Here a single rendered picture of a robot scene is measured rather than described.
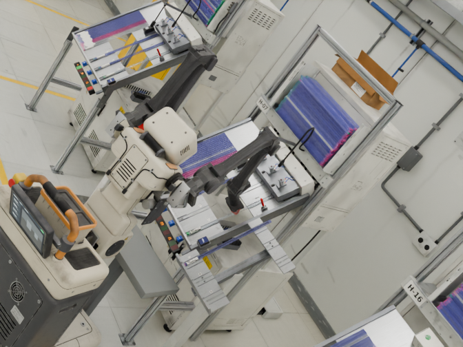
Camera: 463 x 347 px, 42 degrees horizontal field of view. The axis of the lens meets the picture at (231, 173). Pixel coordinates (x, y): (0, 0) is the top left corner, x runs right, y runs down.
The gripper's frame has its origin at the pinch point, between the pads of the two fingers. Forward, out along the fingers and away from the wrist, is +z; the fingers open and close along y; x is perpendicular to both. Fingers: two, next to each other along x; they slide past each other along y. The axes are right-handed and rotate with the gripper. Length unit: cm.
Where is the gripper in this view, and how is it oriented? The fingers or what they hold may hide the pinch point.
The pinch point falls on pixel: (235, 212)
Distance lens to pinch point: 328.1
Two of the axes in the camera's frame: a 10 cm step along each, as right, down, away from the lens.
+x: -8.9, 3.9, -2.2
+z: 0.9, 6.4, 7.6
